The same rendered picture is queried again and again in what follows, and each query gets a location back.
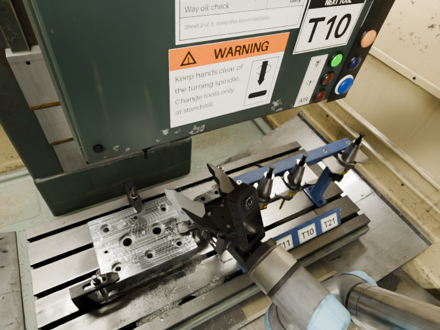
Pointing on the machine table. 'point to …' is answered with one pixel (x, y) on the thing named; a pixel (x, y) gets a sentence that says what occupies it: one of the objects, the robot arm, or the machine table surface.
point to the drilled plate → (145, 220)
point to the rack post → (315, 194)
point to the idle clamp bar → (208, 198)
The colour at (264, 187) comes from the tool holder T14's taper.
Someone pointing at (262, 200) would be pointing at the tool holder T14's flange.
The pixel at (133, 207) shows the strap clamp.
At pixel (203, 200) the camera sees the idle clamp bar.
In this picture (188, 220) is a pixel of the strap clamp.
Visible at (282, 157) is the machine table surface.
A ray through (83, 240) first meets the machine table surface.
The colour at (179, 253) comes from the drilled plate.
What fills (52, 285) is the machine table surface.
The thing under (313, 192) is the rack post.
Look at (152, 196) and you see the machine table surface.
